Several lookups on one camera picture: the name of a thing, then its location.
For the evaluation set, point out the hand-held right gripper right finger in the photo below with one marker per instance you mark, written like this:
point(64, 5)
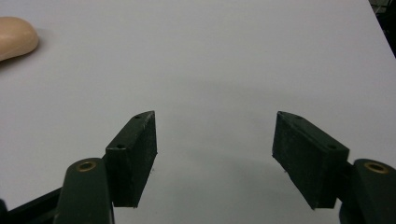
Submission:
point(311, 161)

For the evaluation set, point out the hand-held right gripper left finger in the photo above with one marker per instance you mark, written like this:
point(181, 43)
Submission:
point(130, 161)

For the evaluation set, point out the beige rounded object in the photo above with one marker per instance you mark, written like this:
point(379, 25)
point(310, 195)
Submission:
point(15, 36)

